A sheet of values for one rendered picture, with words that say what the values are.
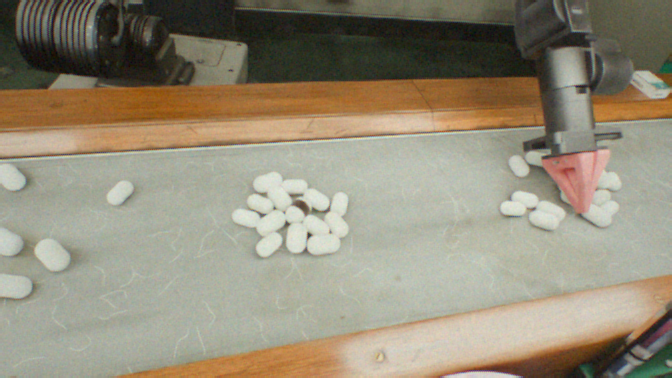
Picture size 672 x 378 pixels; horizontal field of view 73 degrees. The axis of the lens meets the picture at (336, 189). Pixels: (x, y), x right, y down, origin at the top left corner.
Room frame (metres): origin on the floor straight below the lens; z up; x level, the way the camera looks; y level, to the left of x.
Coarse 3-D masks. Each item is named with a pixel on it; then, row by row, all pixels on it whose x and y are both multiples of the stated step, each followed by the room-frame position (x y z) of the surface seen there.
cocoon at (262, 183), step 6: (264, 174) 0.40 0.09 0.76; (270, 174) 0.40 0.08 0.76; (276, 174) 0.40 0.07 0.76; (258, 180) 0.39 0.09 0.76; (264, 180) 0.39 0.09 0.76; (270, 180) 0.39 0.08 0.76; (276, 180) 0.39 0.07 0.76; (258, 186) 0.38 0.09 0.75; (264, 186) 0.38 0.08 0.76; (270, 186) 0.39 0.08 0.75
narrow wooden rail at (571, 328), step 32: (608, 288) 0.31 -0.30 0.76; (640, 288) 0.32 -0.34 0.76; (416, 320) 0.23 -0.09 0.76; (448, 320) 0.24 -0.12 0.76; (480, 320) 0.24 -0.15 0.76; (512, 320) 0.25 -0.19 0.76; (544, 320) 0.26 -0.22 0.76; (576, 320) 0.26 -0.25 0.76; (608, 320) 0.27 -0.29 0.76; (640, 320) 0.28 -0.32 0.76; (256, 352) 0.18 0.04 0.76; (288, 352) 0.18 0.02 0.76; (320, 352) 0.19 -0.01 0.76; (352, 352) 0.19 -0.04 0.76; (384, 352) 0.20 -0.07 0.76; (416, 352) 0.20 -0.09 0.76; (448, 352) 0.21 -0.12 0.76; (480, 352) 0.21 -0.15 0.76; (512, 352) 0.22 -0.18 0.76; (544, 352) 0.22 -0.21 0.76; (576, 352) 0.24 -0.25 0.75; (608, 352) 0.26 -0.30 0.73
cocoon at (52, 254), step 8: (48, 240) 0.25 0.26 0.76; (40, 248) 0.24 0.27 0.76; (48, 248) 0.24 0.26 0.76; (56, 248) 0.24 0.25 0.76; (40, 256) 0.24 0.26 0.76; (48, 256) 0.23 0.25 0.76; (56, 256) 0.24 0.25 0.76; (64, 256) 0.24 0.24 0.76; (48, 264) 0.23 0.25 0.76; (56, 264) 0.23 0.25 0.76; (64, 264) 0.23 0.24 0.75
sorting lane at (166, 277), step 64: (512, 128) 0.62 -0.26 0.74; (640, 128) 0.70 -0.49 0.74; (0, 192) 0.32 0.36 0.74; (64, 192) 0.33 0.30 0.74; (192, 192) 0.37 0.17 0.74; (256, 192) 0.38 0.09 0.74; (320, 192) 0.40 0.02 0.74; (384, 192) 0.42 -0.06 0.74; (448, 192) 0.45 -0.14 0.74; (512, 192) 0.47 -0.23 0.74; (640, 192) 0.52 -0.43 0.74; (0, 256) 0.24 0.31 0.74; (128, 256) 0.26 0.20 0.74; (192, 256) 0.28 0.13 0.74; (256, 256) 0.29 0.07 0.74; (320, 256) 0.31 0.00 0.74; (384, 256) 0.32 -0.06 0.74; (448, 256) 0.34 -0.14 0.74; (512, 256) 0.35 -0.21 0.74; (576, 256) 0.37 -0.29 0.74; (640, 256) 0.39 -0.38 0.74; (0, 320) 0.18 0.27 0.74; (64, 320) 0.19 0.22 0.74; (128, 320) 0.20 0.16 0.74; (192, 320) 0.21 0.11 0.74; (256, 320) 0.22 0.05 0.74; (320, 320) 0.23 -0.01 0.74; (384, 320) 0.24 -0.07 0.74
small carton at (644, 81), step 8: (640, 72) 0.82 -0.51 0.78; (648, 72) 0.82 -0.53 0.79; (632, 80) 0.81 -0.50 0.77; (640, 80) 0.79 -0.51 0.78; (648, 80) 0.79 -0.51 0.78; (656, 80) 0.79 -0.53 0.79; (640, 88) 0.79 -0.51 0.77; (648, 88) 0.77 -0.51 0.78; (656, 88) 0.76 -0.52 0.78; (664, 88) 0.77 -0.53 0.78; (648, 96) 0.77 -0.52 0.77; (656, 96) 0.76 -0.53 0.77; (664, 96) 0.77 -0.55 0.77
